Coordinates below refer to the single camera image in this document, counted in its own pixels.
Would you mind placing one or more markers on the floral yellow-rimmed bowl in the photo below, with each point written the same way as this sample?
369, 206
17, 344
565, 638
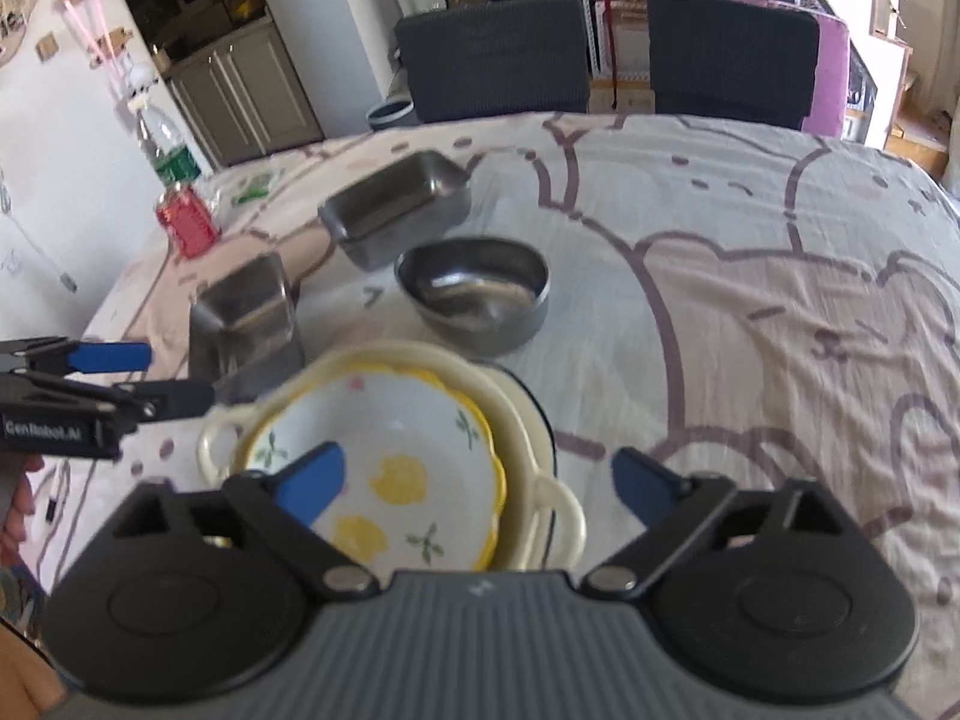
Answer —
420, 427

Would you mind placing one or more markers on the square stainless steel tray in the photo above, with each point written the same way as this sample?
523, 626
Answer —
390, 195
247, 315

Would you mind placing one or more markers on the purple fabric chair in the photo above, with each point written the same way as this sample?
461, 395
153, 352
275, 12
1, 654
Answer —
829, 75

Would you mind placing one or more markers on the dark fabric chair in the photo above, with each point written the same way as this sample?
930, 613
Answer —
495, 52
735, 52

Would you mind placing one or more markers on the clear green-label plastic bottle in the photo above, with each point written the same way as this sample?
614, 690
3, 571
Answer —
169, 154

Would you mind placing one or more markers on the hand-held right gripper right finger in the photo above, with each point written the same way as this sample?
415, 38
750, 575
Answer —
637, 484

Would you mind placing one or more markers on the person's left forearm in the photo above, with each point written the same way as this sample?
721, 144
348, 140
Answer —
26, 679

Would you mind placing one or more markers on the cartoon-print tablecloth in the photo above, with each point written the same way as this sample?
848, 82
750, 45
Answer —
750, 277

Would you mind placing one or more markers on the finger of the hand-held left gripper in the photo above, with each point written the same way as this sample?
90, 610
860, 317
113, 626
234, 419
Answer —
176, 399
112, 358

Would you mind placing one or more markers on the grey round bin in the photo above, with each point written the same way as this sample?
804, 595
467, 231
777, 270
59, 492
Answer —
390, 114

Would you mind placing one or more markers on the grey kitchen cabinet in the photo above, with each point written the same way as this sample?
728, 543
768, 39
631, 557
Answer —
240, 97

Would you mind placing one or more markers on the red drink can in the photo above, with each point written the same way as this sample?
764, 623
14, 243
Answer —
187, 221

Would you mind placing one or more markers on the oval stainless steel bowl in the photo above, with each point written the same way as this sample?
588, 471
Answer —
480, 292

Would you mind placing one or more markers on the person's left hand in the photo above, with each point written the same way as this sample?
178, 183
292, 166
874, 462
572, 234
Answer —
16, 517

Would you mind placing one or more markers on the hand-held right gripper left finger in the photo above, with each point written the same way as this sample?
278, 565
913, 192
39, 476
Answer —
315, 484

